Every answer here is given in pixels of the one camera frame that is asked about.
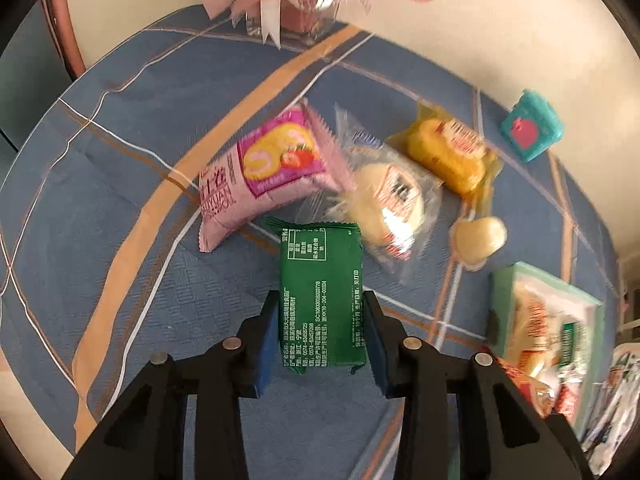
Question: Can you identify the clear bun packet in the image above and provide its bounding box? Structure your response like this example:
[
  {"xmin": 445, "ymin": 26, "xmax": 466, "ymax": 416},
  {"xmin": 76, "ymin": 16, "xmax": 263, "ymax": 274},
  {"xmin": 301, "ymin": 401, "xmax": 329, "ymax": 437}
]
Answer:
[{"xmin": 332, "ymin": 105, "xmax": 443, "ymax": 286}]

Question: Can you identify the grey cabinet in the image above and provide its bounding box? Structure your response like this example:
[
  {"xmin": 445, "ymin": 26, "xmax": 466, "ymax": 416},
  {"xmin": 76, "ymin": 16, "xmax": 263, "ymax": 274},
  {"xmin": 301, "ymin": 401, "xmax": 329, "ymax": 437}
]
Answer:
[{"xmin": 0, "ymin": 5, "xmax": 77, "ymax": 158}]

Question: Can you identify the red and white candy packet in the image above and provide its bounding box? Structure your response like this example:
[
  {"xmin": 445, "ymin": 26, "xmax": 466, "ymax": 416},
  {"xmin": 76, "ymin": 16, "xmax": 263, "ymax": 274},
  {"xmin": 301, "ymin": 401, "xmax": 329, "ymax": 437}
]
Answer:
[{"xmin": 552, "ymin": 380, "xmax": 581, "ymax": 423}]

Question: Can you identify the yellow cake packet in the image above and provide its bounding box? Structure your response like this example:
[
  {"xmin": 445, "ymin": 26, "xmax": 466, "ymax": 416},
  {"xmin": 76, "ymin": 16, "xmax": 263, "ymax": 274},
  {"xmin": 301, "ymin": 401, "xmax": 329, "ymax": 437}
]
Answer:
[{"xmin": 387, "ymin": 102, "xmax": 501, "ymax": 211}]

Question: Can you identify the teal toy box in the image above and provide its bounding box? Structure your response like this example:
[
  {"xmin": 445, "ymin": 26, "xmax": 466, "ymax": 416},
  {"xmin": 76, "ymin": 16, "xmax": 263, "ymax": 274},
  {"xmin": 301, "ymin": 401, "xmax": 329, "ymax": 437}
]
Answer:
[{"xmin": 501, "ymin": 89, "xmax": 566, "ymax": 163}]

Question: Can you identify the pink wooden frame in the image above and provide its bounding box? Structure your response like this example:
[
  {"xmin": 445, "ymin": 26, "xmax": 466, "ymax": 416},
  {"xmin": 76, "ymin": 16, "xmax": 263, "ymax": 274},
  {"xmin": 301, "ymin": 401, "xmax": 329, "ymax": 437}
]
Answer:
[{"xmin": 42, "ymin": 0, "xmax": 87, "ymax": 79}]

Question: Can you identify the light green storage box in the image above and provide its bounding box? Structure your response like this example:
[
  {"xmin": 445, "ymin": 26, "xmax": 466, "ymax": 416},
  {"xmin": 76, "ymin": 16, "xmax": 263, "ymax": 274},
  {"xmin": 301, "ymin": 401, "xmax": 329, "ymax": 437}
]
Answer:
[{"xmin": 487, "ymin": 261, "xmax": 606, "ymax": 438}]

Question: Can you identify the blue plaid tablecloth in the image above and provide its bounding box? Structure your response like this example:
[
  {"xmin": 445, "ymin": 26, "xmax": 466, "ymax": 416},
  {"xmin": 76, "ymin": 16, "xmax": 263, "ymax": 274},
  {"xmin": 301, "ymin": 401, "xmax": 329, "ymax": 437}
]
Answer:
[{"xmin": 0, "ymin": 2, "xmax": 623, "ymax": 480}]

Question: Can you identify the pink cake roll packet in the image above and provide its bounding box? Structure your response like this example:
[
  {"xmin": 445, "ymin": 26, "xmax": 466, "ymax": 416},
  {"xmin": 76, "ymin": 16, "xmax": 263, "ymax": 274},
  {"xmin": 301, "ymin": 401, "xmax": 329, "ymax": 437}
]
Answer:
[{"xmin": 198, "ymin": 100, "xmax": 356, "ymax": 253}]

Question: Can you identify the dark green snack packet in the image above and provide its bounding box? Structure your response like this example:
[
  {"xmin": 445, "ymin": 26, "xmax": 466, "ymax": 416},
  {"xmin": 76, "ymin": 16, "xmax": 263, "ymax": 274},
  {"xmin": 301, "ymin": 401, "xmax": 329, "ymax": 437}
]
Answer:
[{"xmin": 265, "ymin": 216, "xmax": 371, "ymax": 377}]

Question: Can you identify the glass vase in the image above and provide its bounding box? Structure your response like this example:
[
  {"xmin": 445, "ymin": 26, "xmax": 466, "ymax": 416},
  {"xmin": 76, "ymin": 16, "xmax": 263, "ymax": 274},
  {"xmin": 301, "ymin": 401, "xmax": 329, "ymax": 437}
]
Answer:
[{"xmin": 245, "ymin": 0, "xmax": 341, "ymax": 46}]

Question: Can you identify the white ribbon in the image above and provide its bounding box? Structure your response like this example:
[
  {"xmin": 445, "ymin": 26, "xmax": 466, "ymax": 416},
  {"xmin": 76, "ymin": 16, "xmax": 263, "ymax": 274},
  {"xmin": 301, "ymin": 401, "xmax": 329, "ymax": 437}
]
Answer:
[{"xmin": 259, "ymin": 0, "xmax": 285, "ymax": 51}]

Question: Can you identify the silver snack packet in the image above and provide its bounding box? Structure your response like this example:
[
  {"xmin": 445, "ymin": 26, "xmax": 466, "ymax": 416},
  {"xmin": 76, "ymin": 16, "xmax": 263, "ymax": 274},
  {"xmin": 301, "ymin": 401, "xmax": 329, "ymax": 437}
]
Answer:
[{"xmin": 582, "ymin": 345, "xmax": 640, "ymax": 476}]

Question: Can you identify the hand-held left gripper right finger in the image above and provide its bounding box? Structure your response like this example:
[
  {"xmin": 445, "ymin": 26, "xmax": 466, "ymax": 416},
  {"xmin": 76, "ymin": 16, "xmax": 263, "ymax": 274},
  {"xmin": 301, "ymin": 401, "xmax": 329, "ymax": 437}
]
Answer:
[{"xmin": 363, "ymin": 291, "xmax": 596, "ymax": 480}]

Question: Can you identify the small cream bun packet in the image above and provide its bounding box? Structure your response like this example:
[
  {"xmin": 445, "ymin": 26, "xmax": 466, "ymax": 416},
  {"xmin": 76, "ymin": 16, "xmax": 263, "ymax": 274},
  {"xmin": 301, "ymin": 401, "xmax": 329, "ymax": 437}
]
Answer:
[{"xmin": 449, "ymin": 215, "xmax": 508, "ymax": 272}]

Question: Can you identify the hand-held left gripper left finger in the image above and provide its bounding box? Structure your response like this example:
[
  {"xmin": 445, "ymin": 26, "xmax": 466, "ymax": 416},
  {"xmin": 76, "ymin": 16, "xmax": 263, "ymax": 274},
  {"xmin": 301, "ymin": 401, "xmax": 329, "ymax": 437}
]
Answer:
[{"xmin": 65, "ymin": 290, "xmax": 279, "ymax": 480}]

